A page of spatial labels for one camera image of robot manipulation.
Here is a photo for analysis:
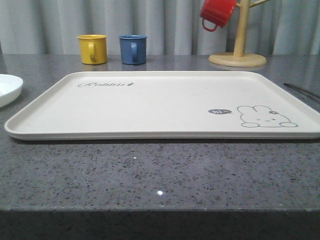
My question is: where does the red enamel mug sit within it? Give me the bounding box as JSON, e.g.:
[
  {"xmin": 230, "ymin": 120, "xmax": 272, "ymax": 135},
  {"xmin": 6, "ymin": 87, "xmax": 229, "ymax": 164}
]
[{"xmin": 200, "ymin": 0, "xmax": 237, "ymax": 32}]

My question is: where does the blue enamel mug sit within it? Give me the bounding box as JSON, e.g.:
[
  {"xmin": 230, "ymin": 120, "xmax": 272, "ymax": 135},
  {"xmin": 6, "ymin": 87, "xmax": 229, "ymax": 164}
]
[{"xmin": 119, "ymin": 35, "xmax": 148, "ymax": 65}]

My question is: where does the yellow enamel mug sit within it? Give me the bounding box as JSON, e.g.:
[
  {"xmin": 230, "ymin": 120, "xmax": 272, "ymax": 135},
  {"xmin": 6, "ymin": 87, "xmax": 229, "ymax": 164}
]
[{"xmin": 77, "ymin": 34, "xmax": 108, "ymax": 65}]

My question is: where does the metal chopstick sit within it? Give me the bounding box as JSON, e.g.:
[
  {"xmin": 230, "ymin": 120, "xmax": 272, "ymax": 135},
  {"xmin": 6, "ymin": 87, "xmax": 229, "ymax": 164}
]
[{"xmin": 283, "ymin": 83, "xmax": 320, "ymax": 102}]

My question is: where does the cream rabbit serving tray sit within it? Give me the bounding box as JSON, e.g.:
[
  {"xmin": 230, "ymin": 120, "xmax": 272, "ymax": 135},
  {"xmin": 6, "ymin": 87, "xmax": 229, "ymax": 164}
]
[{"xmin": 4, "ymin": 71, "xmax": 320, "ymax": 141}]

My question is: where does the wooden mug tree stand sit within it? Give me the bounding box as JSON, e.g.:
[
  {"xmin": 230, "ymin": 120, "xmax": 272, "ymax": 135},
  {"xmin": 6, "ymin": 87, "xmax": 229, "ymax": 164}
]
[{"xmin": 208, "ymin": 0, "xmax": 268, "ymax": 67}]

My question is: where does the white round plate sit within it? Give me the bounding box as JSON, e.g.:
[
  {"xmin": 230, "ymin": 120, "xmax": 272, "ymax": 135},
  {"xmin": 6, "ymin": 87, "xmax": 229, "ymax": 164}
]
[{"xmin": 0, "ymin": 74, "xmax": 24, "ymax": 108}]

